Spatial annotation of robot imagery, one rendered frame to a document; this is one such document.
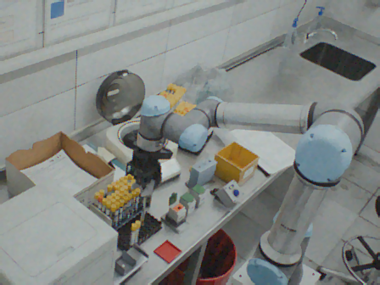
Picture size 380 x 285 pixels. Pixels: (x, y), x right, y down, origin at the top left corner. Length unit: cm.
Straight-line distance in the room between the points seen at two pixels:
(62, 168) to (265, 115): 81
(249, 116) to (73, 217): 53
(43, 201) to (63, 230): 11
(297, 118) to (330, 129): 18
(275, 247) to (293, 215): 13
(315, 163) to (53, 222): 65
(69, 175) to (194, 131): 63
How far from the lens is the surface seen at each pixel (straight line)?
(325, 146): 106
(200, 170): 178
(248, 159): 196
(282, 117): 125
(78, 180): 172
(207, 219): 174
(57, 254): 119
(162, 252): 160
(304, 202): 118
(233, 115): 131
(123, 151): 178
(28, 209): 129
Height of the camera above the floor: 210
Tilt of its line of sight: 36 degrees down
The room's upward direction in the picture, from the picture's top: 12 degrees clockwise
